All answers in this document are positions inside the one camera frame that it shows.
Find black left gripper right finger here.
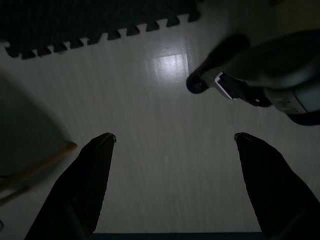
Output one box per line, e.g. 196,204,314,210
234,132,320,240

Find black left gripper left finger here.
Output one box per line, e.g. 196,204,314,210
24,132,117,240

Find white chair wooden legs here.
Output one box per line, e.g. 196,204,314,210
0,72,78,207

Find dark foam puzzle mat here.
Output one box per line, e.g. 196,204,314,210
0,0,204,60

